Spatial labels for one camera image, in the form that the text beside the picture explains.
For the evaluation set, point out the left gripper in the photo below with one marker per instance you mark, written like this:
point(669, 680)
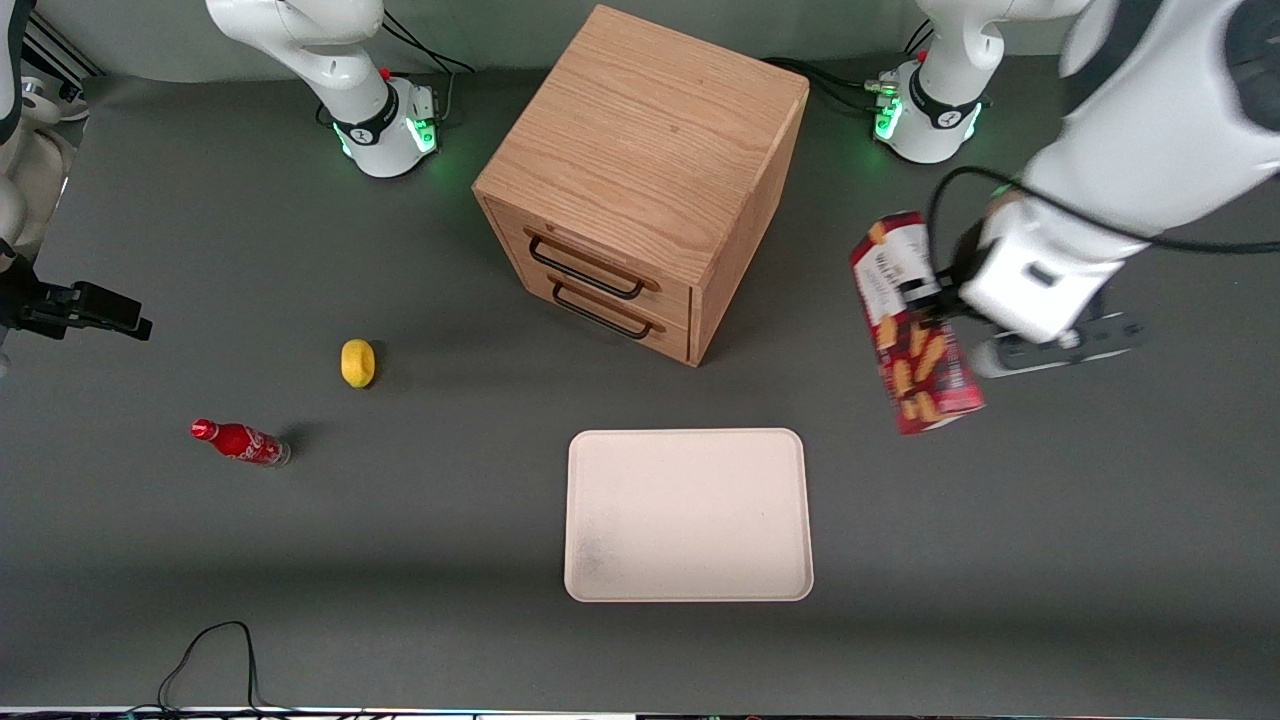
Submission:
point(962, 262)

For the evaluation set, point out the red tartan shortbread cookie box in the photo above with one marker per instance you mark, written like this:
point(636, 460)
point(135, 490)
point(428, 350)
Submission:
point(915, 330)

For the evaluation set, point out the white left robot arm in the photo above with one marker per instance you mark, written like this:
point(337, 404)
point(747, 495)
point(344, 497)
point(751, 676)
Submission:
point(1160, 110)

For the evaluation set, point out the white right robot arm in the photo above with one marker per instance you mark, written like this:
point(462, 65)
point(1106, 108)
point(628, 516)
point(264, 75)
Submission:
point(300, 40)

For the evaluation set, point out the cream rectangular plastic tray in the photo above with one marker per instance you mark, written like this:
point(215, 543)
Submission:
point(688, 515)

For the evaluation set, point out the red cola bottle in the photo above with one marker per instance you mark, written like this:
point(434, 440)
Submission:
point(240, 441)

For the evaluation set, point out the yellow lemon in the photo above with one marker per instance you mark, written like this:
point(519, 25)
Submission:
point(358, 363)

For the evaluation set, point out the wooden two-drawer cabinet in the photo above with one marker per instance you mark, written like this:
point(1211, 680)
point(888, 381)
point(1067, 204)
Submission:
point(650, 130)

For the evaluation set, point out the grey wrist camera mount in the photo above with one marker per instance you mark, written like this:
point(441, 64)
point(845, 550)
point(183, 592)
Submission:
point(1080, 345)

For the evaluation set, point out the aluminium frame rail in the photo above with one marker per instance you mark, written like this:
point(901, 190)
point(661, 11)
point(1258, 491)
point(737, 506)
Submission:
point(55, 50)

